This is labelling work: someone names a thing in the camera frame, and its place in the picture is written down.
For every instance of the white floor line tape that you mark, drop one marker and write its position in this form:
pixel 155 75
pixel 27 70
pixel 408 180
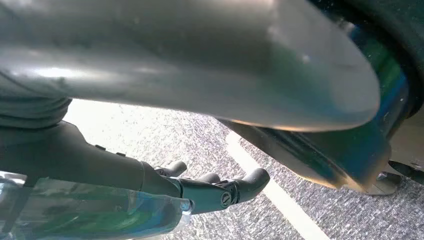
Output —
pixel 285 202

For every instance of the dark glossy robot body shell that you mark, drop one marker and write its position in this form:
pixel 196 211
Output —
pixel 348 155

